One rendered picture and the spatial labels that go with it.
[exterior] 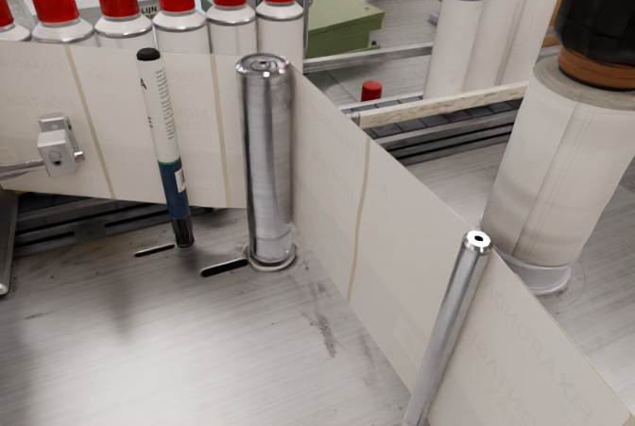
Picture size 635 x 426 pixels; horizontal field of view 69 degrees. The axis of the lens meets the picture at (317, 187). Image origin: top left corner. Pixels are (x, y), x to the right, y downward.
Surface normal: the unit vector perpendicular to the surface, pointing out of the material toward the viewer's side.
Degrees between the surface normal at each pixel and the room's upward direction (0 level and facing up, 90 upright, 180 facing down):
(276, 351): 0
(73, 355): 0
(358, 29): 90
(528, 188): 90
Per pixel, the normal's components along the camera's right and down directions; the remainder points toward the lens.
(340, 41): 0.54, 0.54
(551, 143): -0.75, 0.36
